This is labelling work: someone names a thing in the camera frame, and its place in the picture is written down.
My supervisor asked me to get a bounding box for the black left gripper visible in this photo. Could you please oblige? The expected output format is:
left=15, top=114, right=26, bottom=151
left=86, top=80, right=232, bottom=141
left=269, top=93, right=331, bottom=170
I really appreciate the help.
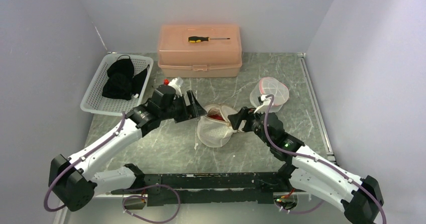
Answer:
left=160, top=90, right=206, bottom=123

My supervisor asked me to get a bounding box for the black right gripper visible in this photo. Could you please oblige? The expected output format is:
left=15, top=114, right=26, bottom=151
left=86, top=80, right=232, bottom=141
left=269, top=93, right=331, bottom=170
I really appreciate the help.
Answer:
left=228, top=106, right=273, bottom=147

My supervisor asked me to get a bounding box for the red bra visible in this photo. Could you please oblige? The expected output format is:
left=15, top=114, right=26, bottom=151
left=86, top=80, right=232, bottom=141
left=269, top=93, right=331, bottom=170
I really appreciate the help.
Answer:
left=208, top=114, right=227, bottom=122

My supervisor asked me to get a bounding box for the beige mesh laundry bag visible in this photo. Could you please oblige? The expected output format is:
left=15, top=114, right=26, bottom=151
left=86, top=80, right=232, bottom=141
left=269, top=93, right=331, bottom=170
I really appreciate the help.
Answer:
left=196, top=104, right=237, bottom=148

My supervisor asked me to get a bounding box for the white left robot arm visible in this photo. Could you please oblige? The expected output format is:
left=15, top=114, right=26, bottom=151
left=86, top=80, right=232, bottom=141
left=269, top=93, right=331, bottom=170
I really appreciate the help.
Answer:
left=44, top=85, right=207, bottom=212

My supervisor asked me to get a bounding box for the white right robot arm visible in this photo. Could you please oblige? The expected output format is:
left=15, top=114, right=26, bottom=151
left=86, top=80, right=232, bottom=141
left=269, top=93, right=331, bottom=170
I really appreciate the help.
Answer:
left=228, top=107, right=387, bottom=223

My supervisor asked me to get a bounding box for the white mesh bag red zipper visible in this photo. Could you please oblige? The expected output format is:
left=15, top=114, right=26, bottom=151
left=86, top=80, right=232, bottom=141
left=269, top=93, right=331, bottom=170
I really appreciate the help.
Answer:
left=249, top=77, right=289, bottom=113

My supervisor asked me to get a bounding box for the black bra in basket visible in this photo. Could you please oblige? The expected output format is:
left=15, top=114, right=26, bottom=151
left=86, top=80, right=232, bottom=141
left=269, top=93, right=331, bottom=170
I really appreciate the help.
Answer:
left=102, top=55, right=150, bottom=100

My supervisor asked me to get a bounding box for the pink plastic storage box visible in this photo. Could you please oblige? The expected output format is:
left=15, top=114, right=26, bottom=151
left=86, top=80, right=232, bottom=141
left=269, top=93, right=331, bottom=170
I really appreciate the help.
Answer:
left=157, top=24, right=242, bottom=78

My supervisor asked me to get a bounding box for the yellow black screwdriver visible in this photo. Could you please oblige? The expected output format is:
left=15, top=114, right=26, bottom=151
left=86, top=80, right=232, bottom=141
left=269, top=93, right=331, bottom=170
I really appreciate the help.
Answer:
left=188, top=36, right=230, bottom=43

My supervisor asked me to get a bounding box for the white plastic basket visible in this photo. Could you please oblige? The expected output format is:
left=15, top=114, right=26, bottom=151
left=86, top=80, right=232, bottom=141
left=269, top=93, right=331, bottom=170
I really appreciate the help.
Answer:
left=80, top=53, right=154, bottom=117

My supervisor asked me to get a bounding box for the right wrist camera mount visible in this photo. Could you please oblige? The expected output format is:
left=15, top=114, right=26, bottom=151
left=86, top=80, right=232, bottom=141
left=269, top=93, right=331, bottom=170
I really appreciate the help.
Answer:
left=254, top=94, right=274, bottom=114

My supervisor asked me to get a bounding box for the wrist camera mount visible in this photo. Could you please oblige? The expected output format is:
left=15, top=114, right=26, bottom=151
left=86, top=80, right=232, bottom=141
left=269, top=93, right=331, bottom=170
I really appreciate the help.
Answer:
left=254, top=94, right=274, bottom=114
left=163, top=77, right=183, bottom=96

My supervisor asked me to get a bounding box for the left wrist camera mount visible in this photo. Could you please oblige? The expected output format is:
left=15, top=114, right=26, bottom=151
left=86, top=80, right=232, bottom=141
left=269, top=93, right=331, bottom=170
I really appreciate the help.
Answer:
left=163, top=77, right=183, bottom=96

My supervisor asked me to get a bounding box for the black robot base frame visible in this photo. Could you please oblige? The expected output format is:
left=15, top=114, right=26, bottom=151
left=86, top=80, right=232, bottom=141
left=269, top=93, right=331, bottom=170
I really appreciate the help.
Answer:
left=111, top=165, right=298, bottom=206

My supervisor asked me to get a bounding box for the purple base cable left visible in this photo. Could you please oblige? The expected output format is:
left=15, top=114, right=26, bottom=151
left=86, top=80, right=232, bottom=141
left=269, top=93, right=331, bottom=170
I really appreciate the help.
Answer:
left=122, top=183, right=183, bottom=224

